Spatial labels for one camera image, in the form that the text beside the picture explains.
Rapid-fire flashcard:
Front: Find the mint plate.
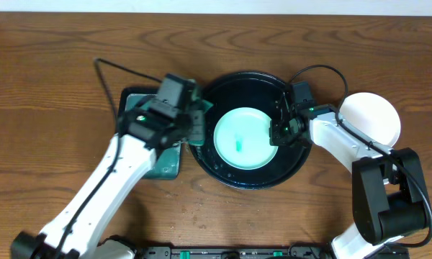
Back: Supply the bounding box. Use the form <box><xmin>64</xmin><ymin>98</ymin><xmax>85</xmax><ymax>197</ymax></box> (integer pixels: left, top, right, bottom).
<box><xmin>213</xmin><ymin>107</ymin><xmax>278</xmax><ymax>171</ymax></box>

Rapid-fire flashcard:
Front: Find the white plate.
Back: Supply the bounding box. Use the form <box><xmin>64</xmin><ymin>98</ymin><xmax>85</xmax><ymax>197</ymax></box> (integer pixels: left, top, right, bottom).
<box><xmin>340</xmin><ymin>92</ymin><xmax>401</xmax><ymax>147</ymax></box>

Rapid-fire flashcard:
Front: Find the green yellow sponge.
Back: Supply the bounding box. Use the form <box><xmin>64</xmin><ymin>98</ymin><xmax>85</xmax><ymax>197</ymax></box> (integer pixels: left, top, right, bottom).
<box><xmin>187</xmin><ymin>100</ymin><xmax>213</xmax><ymax>146</ymax></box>

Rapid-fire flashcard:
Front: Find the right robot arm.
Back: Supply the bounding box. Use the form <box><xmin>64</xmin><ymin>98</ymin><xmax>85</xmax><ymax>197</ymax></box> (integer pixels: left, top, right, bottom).
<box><xmin>269</xmin><ymin>100</ymin><xmax>432</xmax><ymax>258</ymax></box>

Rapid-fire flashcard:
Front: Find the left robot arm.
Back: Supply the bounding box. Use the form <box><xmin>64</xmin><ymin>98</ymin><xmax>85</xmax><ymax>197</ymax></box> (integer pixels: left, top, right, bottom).
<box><xmin>10</xmin><ymin>75</ymin><xmax>204</xmax><ymax>258</ymax></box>

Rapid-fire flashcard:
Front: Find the round black tray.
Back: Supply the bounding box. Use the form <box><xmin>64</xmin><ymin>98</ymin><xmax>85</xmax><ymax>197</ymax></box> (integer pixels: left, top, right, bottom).
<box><xmin>190</xmin><ymin>71</ymin><xmax>312</xmax><ymax>189</ymax></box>

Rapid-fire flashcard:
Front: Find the right black cable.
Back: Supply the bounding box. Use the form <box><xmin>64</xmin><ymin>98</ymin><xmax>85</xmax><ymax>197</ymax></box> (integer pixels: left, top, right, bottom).
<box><xmin>286</xmin><ymin>64</ymin><xmax>432</xmax><ymax>249</ymax></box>

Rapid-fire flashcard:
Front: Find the black cable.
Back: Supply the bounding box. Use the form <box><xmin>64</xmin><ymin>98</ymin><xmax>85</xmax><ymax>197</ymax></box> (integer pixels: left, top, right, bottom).
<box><xmin>286</xmin><ymin>64</ymin><xmax>432</xmax><ymax>249</ymax></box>
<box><xmin>52</xmin><ymin>57</ymin><xmax>163</xmax><ymax>259</ymax></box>

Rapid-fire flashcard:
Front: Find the left black cable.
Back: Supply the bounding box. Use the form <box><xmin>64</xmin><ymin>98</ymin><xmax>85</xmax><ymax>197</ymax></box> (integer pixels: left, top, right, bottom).
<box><xmin>52</xmin><ymin>57</ymin><xmax>163</xmax><ymax>259</ymax></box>

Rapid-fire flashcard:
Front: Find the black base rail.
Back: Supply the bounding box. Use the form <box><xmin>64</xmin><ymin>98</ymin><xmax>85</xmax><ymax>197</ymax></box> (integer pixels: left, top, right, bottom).
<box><xmin>135</xmin><ymin>245</ymin><xmax>333</xmax><ymax>259</ymax></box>

